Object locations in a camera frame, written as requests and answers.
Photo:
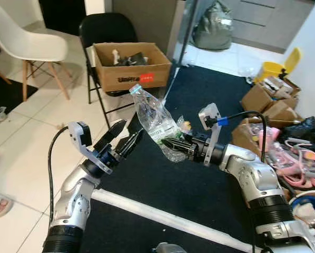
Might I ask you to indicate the pink clothes hangers bundle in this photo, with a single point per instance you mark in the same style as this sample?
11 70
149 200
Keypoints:
284 155

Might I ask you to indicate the grey drawer cabinet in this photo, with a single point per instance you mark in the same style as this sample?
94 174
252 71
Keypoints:
273 21

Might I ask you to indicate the large black floor mat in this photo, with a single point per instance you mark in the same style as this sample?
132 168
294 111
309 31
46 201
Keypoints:
199 200

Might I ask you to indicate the small open cardboard box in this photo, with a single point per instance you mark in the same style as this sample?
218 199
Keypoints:
255 100

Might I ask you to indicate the small black floor mat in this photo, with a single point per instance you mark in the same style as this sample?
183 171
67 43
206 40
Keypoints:
7 92

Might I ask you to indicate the grey green backpack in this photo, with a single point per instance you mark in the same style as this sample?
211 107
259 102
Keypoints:
214 29

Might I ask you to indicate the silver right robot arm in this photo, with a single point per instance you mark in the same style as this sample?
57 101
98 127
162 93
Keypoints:
257 179

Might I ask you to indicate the black folding chair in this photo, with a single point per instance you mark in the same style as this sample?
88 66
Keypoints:
107 29

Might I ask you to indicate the dark vertical door post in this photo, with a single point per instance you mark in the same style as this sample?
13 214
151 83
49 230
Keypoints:
186 37

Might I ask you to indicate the black cloth bag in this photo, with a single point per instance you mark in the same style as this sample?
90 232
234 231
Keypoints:
307 129

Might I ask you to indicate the flat brown cardboard box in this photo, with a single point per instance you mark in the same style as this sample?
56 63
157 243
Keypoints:
286 108

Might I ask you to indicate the large open cardboard box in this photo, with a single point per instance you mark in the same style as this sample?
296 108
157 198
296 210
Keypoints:
242 134

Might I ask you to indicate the printed brown cardboard box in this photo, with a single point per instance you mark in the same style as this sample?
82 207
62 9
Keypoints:
120 78

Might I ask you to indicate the white crumpled paper trash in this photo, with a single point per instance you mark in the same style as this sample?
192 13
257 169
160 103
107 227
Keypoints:
305 213

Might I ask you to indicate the white tape strip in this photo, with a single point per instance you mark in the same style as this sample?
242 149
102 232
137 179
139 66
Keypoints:
147 212

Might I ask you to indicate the yellow plastic dustpan bin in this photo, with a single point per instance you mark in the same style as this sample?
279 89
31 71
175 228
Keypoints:
273 68

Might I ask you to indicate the crushed clear plastic bottle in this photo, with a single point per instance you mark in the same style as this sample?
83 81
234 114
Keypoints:
152 113

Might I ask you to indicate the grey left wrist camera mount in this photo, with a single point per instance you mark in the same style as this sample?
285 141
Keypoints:
89 153

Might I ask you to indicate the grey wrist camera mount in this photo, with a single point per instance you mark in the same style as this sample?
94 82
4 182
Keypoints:
89 153
207 113

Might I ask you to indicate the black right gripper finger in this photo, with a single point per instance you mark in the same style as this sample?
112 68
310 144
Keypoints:
184 152
178 142

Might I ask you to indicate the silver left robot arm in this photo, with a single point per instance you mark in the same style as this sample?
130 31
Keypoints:
73 205

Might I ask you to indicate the black trash item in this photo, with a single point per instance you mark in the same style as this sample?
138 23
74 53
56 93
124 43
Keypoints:
136 59

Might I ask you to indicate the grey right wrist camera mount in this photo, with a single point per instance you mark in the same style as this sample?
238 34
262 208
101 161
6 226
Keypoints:
207 113

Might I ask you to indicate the white shell chair wooden legs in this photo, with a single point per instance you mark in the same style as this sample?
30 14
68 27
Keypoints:
26 42

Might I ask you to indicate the grey robot torso part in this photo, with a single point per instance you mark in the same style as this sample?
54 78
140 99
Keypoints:
170 248

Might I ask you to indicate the small white trash piece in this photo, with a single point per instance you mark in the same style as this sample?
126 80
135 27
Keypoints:
116 55

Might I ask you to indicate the small clear plastic bottle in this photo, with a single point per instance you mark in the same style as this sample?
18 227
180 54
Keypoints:
248 74

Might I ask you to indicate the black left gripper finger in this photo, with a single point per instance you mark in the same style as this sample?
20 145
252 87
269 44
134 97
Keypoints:
114 134
132 144

